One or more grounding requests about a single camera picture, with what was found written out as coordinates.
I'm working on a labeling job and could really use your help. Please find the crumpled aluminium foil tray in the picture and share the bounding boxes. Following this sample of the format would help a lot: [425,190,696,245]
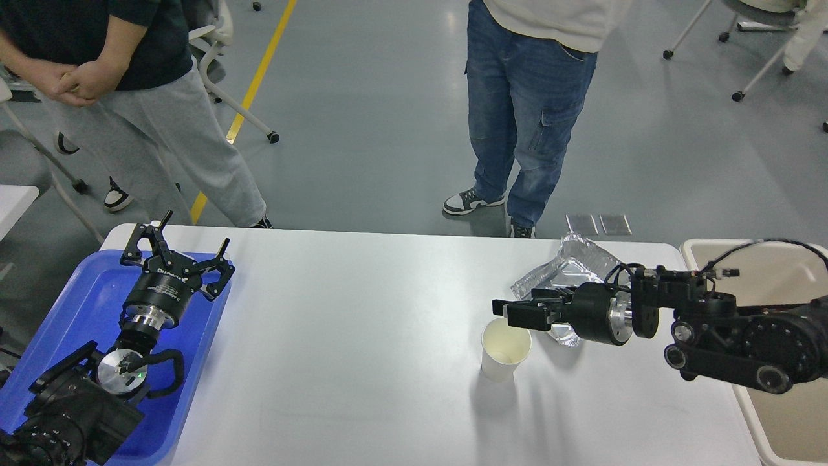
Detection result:
[510,233,622,348]

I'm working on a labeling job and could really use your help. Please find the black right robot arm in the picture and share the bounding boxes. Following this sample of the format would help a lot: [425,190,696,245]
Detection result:
[492,240,827,394]

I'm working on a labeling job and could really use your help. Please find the white side table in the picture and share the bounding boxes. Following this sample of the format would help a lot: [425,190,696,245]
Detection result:
[1,184,39,241]

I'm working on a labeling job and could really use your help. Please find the right metal floor plate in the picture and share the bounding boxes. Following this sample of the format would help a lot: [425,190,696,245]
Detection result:
[598,214,633,236]

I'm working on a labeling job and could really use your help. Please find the chair at top right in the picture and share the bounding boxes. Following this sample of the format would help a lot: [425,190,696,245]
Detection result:
[662,0,809,102]

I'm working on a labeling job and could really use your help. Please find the metal floor plate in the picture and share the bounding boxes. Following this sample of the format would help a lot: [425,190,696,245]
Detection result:
[598,214,633,236]
[565,214,600,236]

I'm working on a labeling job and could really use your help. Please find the person in white top right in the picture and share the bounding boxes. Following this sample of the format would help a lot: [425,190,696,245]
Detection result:
[783,1,827,76]

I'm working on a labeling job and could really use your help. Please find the left metal floor plate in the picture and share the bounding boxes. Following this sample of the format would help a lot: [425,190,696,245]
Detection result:
[565,214,600,236]

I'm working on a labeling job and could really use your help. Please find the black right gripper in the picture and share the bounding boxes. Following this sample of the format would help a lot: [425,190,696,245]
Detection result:
[492,282,633,347]

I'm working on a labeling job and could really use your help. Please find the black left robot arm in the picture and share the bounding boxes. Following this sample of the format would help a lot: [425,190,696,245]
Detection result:
[2,221,235,465]

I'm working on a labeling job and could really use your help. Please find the person in grey sweatpants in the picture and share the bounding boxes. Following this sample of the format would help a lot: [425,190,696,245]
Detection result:
[1,1,272,229]

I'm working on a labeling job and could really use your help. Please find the beige plastic bin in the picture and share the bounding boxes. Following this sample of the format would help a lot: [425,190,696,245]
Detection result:
[681,239,827,465]

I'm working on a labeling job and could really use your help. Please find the person in blue jeans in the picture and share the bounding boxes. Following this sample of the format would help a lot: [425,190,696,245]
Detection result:
[443,1,632,238]

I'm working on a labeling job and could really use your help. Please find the white paper cup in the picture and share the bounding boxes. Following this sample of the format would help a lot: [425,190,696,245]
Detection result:
[480,316,532,383]

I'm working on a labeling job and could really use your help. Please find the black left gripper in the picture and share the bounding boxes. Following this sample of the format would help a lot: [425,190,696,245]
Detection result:
[120,210,235,331]

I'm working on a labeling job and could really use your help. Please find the blue plastic tray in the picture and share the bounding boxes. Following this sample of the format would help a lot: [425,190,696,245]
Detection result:
[1,250,231,465]

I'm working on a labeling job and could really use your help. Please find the seated person in black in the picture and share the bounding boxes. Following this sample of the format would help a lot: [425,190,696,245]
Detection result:
[53,131,135,213]

